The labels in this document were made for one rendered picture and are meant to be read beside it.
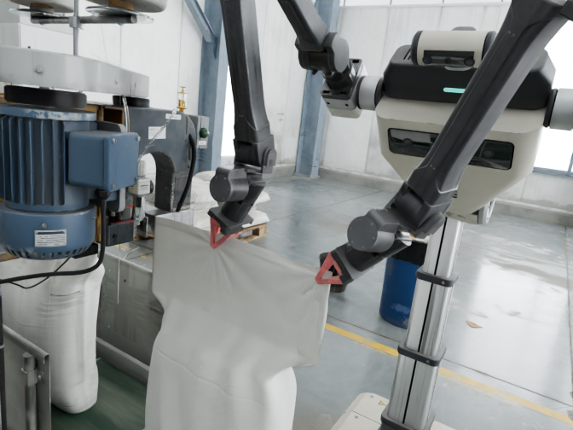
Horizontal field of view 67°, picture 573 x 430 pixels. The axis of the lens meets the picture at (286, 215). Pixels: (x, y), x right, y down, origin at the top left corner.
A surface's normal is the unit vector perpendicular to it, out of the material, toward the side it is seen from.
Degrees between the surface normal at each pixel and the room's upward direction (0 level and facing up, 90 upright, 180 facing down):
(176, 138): 90
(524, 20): 99
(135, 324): 90
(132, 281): 90
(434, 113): 40
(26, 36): 90
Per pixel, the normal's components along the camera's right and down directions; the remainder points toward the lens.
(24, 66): 0.18, 0.25
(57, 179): 0.61, 0.25
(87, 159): -0.14, 0.22
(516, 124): -0.26, -0.65
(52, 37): 0.84, 0.22
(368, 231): -0.65, -0.11
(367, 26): -0.53, 0.14
